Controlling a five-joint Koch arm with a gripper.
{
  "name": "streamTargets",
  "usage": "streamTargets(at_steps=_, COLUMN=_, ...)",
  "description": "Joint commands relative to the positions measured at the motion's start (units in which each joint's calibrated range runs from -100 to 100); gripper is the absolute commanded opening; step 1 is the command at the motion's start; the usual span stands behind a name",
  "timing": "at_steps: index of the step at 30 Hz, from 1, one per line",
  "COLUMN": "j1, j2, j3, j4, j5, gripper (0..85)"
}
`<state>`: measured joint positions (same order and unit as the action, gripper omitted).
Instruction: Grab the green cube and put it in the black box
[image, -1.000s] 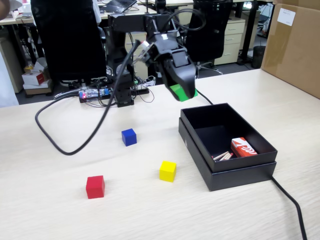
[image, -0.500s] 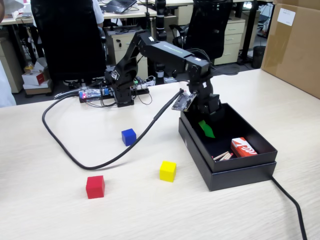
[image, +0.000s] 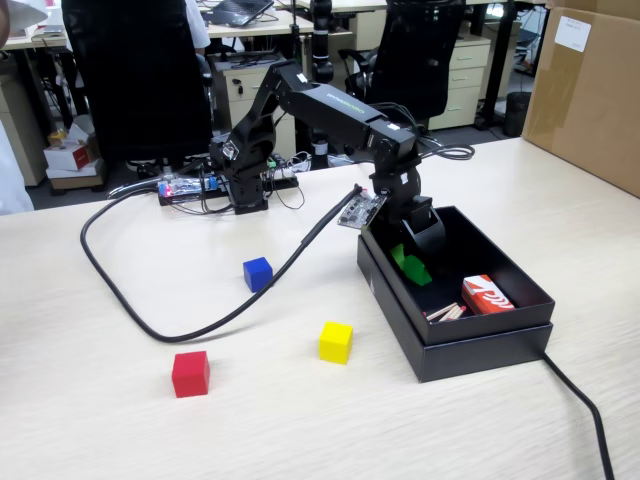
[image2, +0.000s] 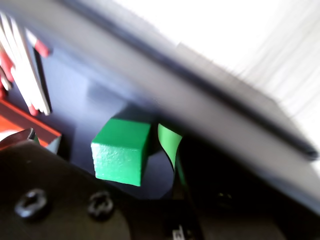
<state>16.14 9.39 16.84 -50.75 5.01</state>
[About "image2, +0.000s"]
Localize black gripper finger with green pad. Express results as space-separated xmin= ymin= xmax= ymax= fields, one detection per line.
xmin=0 ymin=127 xmax=41 ymax=151
xmin=157 ymin=123 xmax=188 ymax=201

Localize green cube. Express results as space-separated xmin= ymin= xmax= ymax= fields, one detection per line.
xmin=90 ymin=117 xmax=152 ymax=188

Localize red box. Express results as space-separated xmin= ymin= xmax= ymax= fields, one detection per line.
xmin=0 ymin=99 xmax=63 ymax=154

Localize white slats with red tips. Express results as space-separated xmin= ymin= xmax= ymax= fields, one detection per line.
xmin=0 ymin=11 xmax=53 ymax=117

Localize small red white piece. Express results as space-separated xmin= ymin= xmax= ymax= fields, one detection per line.
xmin=26 ymin=29 xmax=52 ymax=59

